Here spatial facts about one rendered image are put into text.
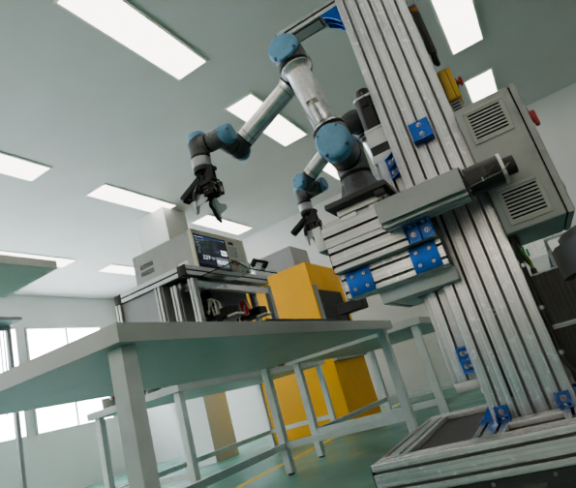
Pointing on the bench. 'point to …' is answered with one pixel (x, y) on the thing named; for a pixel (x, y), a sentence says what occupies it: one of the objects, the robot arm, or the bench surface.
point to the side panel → (143, 308)
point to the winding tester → (180, 255)
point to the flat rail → (230, 287)
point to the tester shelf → (183, 282)
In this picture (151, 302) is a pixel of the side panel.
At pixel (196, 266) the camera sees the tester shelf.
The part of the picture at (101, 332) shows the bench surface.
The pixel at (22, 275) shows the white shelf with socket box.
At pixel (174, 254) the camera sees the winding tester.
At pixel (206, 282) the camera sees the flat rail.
